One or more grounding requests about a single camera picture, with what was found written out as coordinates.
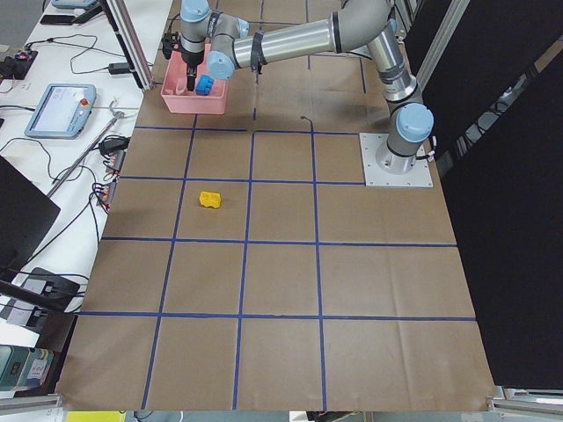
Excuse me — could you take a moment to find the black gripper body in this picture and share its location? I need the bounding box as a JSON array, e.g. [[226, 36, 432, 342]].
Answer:
[[181, 48, 203, 77]]

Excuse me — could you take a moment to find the blue toy block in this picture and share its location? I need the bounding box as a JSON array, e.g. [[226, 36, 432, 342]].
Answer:
[[195, 75, 215, 96]]

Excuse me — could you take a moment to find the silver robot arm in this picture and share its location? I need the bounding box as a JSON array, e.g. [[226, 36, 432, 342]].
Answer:
[[179, 1, 435, 175]]

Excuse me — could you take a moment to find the pink plastic box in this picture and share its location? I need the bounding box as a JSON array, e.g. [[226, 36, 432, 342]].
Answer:
[[161, 50, 230, 115]]

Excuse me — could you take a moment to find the black power adapter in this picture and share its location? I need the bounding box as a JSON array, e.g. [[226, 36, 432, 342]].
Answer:
[[107, 62, 130, 75]]

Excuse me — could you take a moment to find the metal rod tool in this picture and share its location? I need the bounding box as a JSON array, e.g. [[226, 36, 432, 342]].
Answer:
[[47, 97, 125, 198]]

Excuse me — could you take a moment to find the yellow toy block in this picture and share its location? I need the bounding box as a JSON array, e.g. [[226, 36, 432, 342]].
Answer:
[[199, 191, 222, 209]]

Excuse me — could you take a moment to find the blue teach pendant tablet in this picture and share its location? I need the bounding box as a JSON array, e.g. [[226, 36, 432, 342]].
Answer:
[[25, 84, 97, 139]]

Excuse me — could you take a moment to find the black monitor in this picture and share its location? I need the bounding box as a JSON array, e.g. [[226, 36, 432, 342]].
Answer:
[[0, 157, 61, 282]]

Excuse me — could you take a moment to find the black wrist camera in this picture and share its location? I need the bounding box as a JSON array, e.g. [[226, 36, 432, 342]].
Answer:
[[161, 32, 180, 61]]

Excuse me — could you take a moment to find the aluminium frame post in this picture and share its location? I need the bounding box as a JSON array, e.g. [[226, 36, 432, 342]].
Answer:
[[99, 0, 152, 92]]

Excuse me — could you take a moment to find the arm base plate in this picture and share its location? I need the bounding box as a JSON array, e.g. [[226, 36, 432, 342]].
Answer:
[[359, 133, 434, 188]]

